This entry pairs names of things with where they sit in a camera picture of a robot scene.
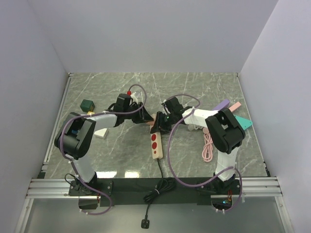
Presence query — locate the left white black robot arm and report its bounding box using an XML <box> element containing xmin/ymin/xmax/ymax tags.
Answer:
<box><xmin>54</xmin><ymin>93</ymin><xmax>154</xmax><ymax>195</ymax></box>

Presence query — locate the teal power strip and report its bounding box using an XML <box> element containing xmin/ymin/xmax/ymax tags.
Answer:
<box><xmin>234</xmin><ymin>115</ymin><xmax>253</xmax><ymax>130</ymax></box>

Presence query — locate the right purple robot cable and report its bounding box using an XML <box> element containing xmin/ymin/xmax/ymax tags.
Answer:
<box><xmin>166</xmin><ymin>94</ymin><xmax>244</xmax><ymax>214</ymax></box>

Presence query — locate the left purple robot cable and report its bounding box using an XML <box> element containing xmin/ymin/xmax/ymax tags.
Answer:
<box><xmin>59</xmin><ymin>84</ymin><xmax>148</xmax><ymax>216</ymax></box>

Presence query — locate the beige power strip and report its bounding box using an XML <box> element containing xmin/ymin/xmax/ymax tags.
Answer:
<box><xmin>147</xmin><ymin>113</ymin><xmax>165</xmax><ymax>160</ymax></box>

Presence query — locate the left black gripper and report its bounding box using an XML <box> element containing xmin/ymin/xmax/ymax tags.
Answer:
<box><xmin>123</xmin><ymin>101</ymin><xmax>153</xmax><ymax>123</ymax></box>

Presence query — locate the white plug adapter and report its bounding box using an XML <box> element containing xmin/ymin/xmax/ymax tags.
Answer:
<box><xmin>94</xmin><ymin>128</ymin><xmax>108</xmax><ymax>139</ymax></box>

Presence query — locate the purple power strip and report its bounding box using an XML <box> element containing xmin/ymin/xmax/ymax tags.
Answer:
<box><xmin>213</xmin><ymin>99</ymin><xmax>230</xmax><ymax>111</ymax></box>

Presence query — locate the black power cable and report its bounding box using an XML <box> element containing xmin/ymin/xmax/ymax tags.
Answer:
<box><xmin>140</xmin><ymin>158</ymin><xmax>177</xmax><ymax>229</ymax></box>

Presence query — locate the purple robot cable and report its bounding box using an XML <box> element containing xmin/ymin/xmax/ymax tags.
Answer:
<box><xmin>166</xmin><ymin>94</ymin><xmax>244</xmax><ymax>214</ymax></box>
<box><xmin>59</xmin><ymin>84</ymin><xmax>148</xmax><ymax>216</ymax></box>

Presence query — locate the black base bar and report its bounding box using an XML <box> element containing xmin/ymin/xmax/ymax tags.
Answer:
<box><xmin>68</xmin><ymin>176</ymin><xmax>243</xmax><ymax>207</ymax></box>

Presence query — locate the salmon plug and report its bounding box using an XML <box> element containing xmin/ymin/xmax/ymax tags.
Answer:
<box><xmin>146</xmin><ymin>121</ymin><xmax>155</xmax><ymax>126</ymax></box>

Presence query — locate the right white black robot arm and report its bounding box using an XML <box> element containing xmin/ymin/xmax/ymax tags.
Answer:
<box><xmin>150</xmin><ymin>96</ymin><xmax>245</xmax><ymax>194</ymax></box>

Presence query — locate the aluminium rail frame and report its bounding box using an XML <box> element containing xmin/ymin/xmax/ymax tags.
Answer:
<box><xmin>27</xmin><ymin>72</ymin><xmax>281</xmax><ymax>198</ymax></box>

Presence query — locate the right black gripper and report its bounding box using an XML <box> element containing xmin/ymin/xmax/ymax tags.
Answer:
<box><xmin>152</xmin><ymin>111</ymin><xmax>177</xmax><ymax>135</ymax></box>

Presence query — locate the pink power strip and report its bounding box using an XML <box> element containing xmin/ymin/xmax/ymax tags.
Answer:
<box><xmin>229</xmin><ymin>102</ymin><xmax>241</xmax><ymax>112</ymax></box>

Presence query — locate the dark green cube plug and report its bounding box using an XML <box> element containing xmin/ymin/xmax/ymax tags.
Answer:
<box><xmin>80</xmin><ymin>99</ymin><xmax>95</xmax><ymax>113</ymax></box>

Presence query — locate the pink cable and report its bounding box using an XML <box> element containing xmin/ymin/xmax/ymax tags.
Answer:
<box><xmin>201</xmin><ymin>128</ymin><xmax>216</xmax><ymax>163</ymax></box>

